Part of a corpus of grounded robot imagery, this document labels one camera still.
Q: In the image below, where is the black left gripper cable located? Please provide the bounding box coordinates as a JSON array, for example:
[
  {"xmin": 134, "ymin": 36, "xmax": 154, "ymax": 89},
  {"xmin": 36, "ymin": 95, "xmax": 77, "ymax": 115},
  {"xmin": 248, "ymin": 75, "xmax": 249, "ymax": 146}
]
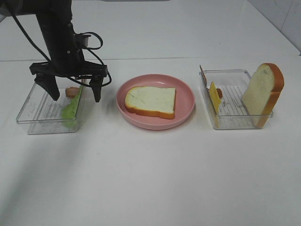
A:
[{"xmin": 9, "ymin": 4, "xmax": 112, "ymax": 87}]

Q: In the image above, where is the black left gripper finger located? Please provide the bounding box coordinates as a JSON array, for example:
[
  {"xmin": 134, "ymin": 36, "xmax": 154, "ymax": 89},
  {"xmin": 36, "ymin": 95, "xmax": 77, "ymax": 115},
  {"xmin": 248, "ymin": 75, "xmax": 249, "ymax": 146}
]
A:
[
  {"xmin": 34, "ymin": 73, "xmax": 60, "ymax": 101},
  {"xmin": 89, "ymin": 76, "xmax": 103, "ymax": 103}
]

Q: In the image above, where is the pink round plate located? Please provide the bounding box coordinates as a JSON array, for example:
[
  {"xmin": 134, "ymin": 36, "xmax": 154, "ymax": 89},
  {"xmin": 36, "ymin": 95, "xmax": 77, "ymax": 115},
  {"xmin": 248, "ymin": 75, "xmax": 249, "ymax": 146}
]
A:
[{"xmin": 116, "ymin": 74, "xmax": 195, "ymax": 130}]

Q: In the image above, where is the green lettuce leaf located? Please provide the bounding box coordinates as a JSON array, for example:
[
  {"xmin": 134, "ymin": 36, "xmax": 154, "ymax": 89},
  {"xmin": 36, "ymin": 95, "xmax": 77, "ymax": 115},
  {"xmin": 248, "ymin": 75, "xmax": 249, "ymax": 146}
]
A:
[{"xmin": 61, "ymin": 94, "xmax": 81, "ymax": 129}]

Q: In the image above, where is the white bread slice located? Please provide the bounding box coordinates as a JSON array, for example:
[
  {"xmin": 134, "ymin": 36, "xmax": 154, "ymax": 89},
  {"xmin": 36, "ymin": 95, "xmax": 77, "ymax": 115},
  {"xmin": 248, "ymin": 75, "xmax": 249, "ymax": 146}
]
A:
[{"xmin": 125, "ymin": 86, "xmax": 176, "ymax": 119}]

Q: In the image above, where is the clear right plastic container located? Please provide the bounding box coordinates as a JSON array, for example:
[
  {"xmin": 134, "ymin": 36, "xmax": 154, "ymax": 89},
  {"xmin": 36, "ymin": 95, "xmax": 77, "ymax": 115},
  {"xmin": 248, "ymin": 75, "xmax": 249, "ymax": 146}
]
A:
[{"xmin": 199, "ymin": 69, "xmax": 274, "ymax": 129}]

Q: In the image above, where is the upright bread slice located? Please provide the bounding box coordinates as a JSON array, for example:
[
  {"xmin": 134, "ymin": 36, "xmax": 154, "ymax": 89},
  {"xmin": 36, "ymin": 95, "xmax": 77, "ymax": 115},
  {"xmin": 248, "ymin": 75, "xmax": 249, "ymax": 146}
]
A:
[{"xmin": 242, "ymin": 63, "xmax": 285, "ymax": 128}]

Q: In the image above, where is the clear plastic container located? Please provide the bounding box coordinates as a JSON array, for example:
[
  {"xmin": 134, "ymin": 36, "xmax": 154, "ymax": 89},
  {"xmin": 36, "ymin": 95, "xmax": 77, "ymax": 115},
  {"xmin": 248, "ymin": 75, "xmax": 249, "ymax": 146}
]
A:
[
  {"xmin": 16, "ymin": 78, "xmax": 87, "ymax": 135},
  {"xmin": 199, "ymin": 69, "xmax": 274, "ymax": 129}
]

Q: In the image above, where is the bacon strip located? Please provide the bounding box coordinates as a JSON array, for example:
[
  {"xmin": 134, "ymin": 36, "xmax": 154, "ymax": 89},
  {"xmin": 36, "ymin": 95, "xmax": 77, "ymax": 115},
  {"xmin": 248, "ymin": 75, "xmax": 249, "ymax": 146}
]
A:
[
  {"xmin": 65, "ymin": 79, "xmax": 87, "ymax": 98},
  {"xmin": 199, "ymin": 65, "xmax": 223, "ymax": 98}
]

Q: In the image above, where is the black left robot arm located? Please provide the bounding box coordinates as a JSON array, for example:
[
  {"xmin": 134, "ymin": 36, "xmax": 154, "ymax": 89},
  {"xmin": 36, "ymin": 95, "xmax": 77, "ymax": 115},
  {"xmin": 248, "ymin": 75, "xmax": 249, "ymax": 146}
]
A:
[{"xmin": 0, "ymin": 0, "xmax": 110, "ymax": 102}]

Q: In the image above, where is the yellow cheese slice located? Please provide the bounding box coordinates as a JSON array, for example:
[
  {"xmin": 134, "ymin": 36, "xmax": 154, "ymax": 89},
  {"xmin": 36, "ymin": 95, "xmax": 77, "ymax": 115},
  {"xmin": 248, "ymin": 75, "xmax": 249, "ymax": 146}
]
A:
[{"xmin": 209, "ymin": 82, "xmax": 222, "ymax": 129}]

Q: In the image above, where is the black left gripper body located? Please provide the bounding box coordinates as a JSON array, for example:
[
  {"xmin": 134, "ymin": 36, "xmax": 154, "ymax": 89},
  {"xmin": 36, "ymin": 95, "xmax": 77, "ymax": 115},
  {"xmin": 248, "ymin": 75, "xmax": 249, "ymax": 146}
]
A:
[{"xmin": 30, "ymin": 22, "xmax": 108, "ymax": 79}]

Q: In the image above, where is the clear left plastic container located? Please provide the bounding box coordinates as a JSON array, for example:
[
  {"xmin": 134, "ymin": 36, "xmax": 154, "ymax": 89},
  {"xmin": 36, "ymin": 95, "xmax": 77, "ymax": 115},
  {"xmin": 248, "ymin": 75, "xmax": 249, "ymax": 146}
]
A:
[{"xmin": 16, "ymin": 78, "xmax": 87, "ymax": 135}]

